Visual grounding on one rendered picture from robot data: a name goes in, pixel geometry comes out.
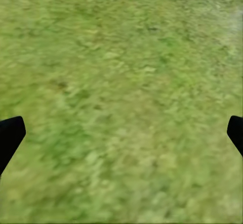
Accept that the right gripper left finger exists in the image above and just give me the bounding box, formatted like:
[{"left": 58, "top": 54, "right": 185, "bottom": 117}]
[{"left": 0, "top": 116, "right": 26, "bottom": 175}]

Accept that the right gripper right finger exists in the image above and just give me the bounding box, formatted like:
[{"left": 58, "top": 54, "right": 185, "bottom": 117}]
[{"left": 227, "top": 115, "right": 243, "bottom": 156}]

